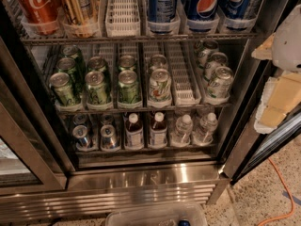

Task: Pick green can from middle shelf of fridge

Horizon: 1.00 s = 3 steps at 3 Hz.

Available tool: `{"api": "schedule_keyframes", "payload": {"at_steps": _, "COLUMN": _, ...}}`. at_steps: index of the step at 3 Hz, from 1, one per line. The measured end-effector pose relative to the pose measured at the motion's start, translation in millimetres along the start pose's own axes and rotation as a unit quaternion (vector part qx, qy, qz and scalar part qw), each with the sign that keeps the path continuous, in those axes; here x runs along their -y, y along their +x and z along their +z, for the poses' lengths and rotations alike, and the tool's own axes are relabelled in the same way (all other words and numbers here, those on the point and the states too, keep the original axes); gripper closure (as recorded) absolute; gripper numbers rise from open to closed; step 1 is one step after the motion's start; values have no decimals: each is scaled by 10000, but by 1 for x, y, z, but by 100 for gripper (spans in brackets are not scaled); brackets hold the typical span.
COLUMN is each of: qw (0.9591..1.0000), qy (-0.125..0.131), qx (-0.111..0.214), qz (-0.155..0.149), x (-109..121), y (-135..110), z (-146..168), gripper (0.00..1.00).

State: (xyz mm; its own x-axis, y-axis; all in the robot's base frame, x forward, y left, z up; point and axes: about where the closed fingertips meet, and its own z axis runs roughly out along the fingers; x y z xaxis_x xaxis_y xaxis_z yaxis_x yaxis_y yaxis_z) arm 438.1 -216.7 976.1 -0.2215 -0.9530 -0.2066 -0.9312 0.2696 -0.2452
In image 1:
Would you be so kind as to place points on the white green can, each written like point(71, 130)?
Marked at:
point(157, 62)
point(160, 85)

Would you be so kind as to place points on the clear plastic bin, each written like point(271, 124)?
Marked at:
point(170, 214)

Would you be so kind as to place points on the stainless steel fridge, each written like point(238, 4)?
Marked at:
point(48, 177)

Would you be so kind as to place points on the gold soda can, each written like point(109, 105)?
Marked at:
point(81, 16)

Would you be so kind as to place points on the white green can back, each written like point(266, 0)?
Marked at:
point(157, 62)

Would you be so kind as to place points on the white can right middle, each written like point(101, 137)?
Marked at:
point(215, 60)

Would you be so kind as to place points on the brown drink bottle right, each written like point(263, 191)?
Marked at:
point(158, 130)

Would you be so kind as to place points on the empty white tray middle shelf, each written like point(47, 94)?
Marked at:
point(185, 88)

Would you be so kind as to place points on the silver can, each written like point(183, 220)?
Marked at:
point(82, 136)
point(109, 138)
point(80, 119)
point(107, 119)

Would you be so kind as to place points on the clear water bottle right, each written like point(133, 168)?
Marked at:
point(203, 134)

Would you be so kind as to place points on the empty white tray shelf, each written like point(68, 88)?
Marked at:
point(185, 88)
point(122, 18)

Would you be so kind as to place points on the green can column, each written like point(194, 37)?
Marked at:
point(127, 62)
point(97, 89)
point(129, 89)
point(99, 64)

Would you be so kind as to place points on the blue pepsi can left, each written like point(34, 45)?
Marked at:
point(160, 14)

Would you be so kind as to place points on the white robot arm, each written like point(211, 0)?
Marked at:
point(286, 48)

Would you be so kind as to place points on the empty white tray top shelf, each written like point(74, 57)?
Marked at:
point(122, 18)

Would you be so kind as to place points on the silver can bottom left back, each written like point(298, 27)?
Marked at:
point(80, 119)

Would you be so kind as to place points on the brown drink bottle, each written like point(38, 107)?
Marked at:
point(134, 132)
point(158, 130)

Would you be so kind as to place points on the white green can front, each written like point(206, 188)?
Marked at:
point(160, 85)

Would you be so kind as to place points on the silver can bottom left front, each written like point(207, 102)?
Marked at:
point(82, 136)

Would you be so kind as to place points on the white can right front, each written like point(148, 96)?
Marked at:
point(220, 82)

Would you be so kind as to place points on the blue pepsi can middle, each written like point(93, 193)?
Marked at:
point(200, 14)

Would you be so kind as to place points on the brown drink bottle left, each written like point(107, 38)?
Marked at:
point(134, 132)

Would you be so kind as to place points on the fridge glass door right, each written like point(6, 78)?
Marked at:
point(266, 145)

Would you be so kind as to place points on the clear water bottle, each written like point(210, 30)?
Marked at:
point(180, 137)
point(203, 134)

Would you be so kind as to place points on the red coca cola can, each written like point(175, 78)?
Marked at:
point(42, 14)

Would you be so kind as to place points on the clear water bottle left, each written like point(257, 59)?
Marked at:
point(180, 137)

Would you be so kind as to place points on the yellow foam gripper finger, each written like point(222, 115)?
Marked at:
point(279, 97)
point(264, 51)

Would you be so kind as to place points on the white can right back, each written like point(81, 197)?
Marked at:
point(203, 49)

